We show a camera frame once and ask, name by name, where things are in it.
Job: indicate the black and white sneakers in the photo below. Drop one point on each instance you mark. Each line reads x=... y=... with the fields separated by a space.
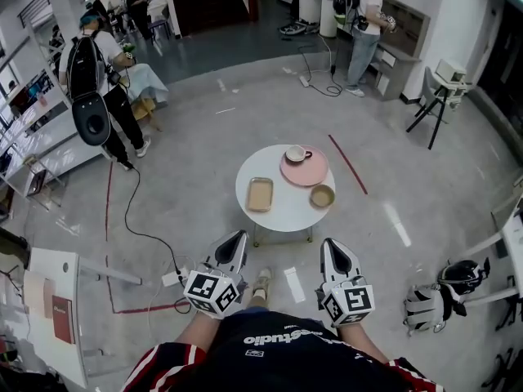
x=294 y=29

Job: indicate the person's beige shoe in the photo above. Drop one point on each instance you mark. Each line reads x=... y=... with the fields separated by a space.
x=262 y=282

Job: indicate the pink round tray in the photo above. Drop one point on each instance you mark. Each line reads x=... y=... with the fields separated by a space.
x=304 y=175

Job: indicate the white power strip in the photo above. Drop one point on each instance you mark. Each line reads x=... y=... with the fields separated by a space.
x=171 y=279
x=304 y=81

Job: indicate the grey chair with black legs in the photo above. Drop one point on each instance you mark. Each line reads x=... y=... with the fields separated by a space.
x=429 y=92

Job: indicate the white vase with green plant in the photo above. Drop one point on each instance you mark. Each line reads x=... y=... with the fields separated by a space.
x=128 y=48

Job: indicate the white and grey backpack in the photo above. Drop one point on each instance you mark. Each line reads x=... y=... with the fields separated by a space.
x=423 y=306

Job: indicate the black bag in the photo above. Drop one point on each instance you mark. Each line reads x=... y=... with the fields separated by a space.
x=14 y=245

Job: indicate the person's leg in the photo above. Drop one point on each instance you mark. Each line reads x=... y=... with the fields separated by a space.
x=256 y=302

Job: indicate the pale pink folder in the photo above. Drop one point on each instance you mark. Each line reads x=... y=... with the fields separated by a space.
x=38 y=294

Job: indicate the person's right forearm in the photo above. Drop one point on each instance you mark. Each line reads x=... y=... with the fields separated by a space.
x=359 y=340

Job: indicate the white and brown cup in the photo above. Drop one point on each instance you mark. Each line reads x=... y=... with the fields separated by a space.
x=295 y=153

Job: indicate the white cylindrical bin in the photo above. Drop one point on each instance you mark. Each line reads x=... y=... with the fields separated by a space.
x=329 y=19
x=310 y=8

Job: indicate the dark glass entrance door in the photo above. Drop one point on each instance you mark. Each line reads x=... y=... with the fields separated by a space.
x=502 y=63

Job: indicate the black helmet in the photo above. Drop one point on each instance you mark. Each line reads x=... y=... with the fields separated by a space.
x=463 y=274

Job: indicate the white round table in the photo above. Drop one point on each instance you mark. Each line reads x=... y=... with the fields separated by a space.
x=288 y=215

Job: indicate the table with light blue cloth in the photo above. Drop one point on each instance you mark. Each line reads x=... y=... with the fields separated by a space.
x=147 y=82

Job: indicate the small metal frame chair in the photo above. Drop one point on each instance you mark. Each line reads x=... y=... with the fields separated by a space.
x=37 y=181

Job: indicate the white desk with round hole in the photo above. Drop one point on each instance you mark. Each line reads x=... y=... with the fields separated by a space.
x=49 y=264

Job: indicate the beige small appliance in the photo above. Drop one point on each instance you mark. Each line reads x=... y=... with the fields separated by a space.
x=449 y=69

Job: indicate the red book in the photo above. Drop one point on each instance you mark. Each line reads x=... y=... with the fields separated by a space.
x=63 y=321

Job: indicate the beige rectangular tray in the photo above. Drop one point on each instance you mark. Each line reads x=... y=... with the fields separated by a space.
x=260 y=194

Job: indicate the long white counter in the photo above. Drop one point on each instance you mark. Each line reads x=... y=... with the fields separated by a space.
x=53 y=137

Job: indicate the person's black red-striped shirt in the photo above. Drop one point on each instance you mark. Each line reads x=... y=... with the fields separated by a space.
x=286 y=366

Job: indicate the red floor tape strip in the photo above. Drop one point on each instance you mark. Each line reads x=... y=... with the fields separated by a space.
x=347 y=164

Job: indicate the person's left forearm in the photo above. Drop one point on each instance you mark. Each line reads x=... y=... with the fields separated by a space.
x=196 y=331

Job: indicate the dark chair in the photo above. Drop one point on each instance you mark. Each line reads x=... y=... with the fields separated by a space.
x=159 y=23

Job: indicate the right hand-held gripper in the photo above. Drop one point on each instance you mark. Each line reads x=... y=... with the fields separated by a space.
x=351 y=300

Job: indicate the tan round bowl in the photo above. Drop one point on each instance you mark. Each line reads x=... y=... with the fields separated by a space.
x=322 y=196

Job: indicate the white metal frame desk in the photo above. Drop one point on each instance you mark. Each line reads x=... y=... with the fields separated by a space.
x=515 y=235

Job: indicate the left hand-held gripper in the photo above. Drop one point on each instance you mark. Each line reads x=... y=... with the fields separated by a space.
x=208 y=290

